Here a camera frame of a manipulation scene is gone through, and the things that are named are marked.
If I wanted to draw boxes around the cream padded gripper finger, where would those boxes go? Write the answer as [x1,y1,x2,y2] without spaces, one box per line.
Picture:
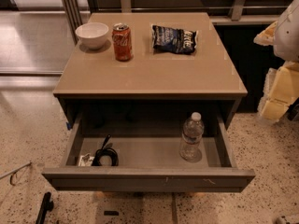
[258,62,299,122]
[253,21,278,46]

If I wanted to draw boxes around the clear plastic water bottle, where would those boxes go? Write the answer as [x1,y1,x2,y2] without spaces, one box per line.
[179,112,205,162]

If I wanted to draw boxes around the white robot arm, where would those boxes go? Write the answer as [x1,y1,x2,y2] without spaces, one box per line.
[253,0,299,124]

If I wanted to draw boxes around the grey cabinet with counter top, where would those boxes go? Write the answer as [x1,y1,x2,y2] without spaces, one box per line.
[53,13,247,119]

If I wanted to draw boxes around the open grey top drawer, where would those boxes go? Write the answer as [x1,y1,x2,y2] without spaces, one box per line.
[43,115,255,192]

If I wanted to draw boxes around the dark blue chip bag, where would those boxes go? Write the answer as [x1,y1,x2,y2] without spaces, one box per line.
[151,25,198,54]

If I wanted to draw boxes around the orange soda can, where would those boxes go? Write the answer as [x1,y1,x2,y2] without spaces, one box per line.
[112,23,133,62]

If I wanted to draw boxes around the white ceramic bowl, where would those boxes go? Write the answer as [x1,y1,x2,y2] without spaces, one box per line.
[75,22,109,49]

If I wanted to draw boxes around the small white packet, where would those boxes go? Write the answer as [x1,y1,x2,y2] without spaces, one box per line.
[78,153,94,166]

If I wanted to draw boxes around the thin metal rod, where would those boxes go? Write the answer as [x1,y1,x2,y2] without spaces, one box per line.
[0,161,32,186]

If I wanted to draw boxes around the coiled black cable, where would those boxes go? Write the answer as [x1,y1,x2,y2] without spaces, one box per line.
[91,133,120,167]

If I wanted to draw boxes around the metal railing frame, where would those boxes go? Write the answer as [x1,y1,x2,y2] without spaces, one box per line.
[62,0,292,42]

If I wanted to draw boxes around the black handle on floor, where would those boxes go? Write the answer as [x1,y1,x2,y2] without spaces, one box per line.
[36,192,54,224]

